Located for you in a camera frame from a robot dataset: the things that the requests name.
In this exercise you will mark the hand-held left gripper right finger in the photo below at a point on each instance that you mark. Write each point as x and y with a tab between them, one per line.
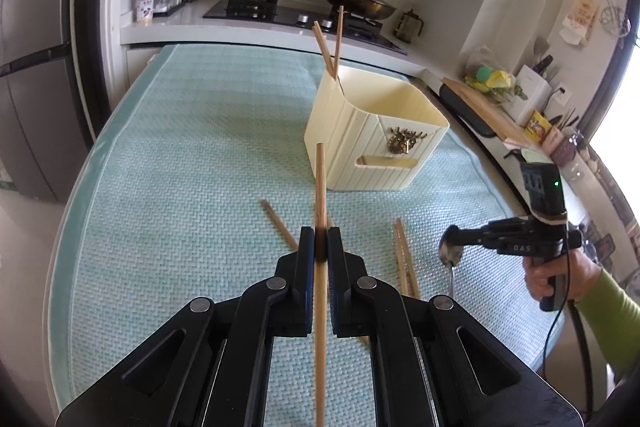
334	252

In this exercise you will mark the light blue woven mat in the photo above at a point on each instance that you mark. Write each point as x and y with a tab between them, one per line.
175	157

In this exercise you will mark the person's right hand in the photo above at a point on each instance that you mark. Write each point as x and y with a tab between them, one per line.
585	274

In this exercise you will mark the cream ribbed utensil container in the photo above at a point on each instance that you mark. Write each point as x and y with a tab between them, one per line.
350	142

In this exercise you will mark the yellow packet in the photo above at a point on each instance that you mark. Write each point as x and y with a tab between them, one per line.
537	126

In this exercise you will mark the black gas hob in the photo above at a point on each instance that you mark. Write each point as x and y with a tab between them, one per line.
290	14

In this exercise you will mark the black door frame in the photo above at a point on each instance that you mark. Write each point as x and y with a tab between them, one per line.
87	32

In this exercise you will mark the yellow wall hanging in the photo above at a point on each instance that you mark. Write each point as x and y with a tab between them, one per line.
580	17

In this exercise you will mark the wooden cutting board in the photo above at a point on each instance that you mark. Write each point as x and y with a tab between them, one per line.
480	107

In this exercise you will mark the grey refrigerator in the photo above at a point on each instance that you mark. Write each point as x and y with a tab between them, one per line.
35	82

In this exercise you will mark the purple translucent bottle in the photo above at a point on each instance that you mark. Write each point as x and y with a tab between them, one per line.
569	148

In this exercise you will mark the white knife holder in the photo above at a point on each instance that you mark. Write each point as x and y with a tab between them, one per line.
530	92

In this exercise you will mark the metal spoon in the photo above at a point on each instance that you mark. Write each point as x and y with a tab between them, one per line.
452	279

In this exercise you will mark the window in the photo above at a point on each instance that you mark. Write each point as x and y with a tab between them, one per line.
631	97

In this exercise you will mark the glass french press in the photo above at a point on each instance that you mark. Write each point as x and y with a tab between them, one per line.
407	27

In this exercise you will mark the person's right forearm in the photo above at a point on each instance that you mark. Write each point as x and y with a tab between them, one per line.
617	322

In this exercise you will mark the white wall socket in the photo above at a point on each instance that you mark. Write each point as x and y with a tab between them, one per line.
561	96

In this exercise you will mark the clear plastic bag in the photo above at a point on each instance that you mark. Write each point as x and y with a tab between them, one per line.
492	74

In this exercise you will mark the pink utensil cup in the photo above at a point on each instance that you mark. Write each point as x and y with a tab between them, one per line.
552	139

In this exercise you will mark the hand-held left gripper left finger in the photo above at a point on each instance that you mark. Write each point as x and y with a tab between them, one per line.
307	252

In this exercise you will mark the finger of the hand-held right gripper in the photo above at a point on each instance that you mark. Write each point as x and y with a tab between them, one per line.
475	246
480	228

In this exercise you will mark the black tray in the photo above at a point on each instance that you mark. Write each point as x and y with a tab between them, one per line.
465	114

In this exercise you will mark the white labelled jar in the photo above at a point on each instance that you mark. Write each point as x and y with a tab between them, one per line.
145	7

